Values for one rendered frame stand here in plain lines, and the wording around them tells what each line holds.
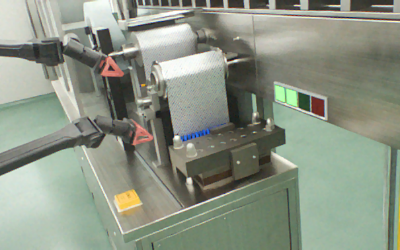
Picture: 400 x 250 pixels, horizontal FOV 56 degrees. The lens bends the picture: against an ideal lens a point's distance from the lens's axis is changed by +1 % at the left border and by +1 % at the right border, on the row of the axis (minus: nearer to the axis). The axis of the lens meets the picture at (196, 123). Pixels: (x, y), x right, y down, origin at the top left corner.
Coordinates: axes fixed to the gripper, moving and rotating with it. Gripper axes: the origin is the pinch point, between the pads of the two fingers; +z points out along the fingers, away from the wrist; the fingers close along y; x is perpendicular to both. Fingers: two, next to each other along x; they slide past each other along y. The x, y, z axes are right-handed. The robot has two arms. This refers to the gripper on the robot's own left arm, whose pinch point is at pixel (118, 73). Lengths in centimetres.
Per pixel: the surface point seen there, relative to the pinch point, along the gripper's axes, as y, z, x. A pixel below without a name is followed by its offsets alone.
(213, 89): 7.7, 32.8, 10.9
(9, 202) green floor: -202, 26, -145
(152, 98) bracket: 0.1, 15.6, -2.7
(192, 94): 7.6, 26.2, 5.4
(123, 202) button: 19.5, 15.6, -37.5
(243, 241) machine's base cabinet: 32, 59, -33
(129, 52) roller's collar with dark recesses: -20.5, 6.2, 9.2
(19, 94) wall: -551, 29, -116
